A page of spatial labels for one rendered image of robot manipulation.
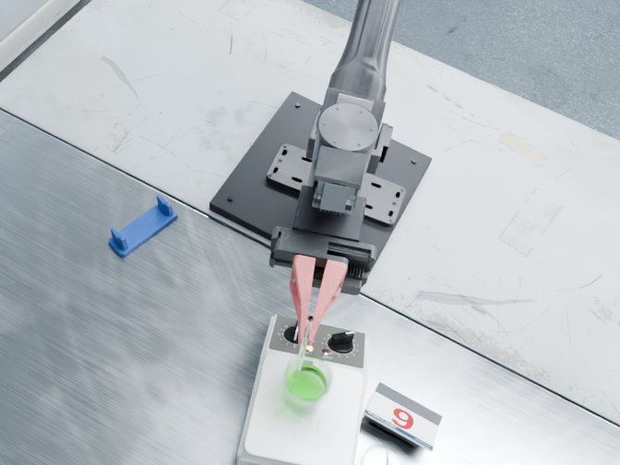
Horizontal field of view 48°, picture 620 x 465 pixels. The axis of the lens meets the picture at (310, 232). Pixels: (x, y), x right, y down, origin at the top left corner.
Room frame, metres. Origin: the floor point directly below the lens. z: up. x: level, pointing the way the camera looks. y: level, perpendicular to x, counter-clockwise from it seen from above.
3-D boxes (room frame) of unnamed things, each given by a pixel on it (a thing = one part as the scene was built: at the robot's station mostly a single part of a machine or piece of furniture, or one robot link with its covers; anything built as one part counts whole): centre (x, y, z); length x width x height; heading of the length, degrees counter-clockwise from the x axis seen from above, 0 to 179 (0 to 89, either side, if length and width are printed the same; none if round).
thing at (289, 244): (0.30, -0.01, 1.15); 0.09 x 0.07 x 0.07; 0
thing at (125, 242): (0.48, 0.23, 0.92); 0.10 x 0.03 x 0.04; 146
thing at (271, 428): (0.24, -0.03, 0.98); 0.12 x 0.12 x 0.01; 89
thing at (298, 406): (0.25, -0.03, 1.02); 0.06 x 0.05 x 0.08; 39
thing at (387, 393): (0.28, -0.16, 0.92); 0.09 x 0.06 x 0.04; 71
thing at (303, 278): (0.30, -0.02, 1.15); 0.09 x 0.07 x 0.07; 179
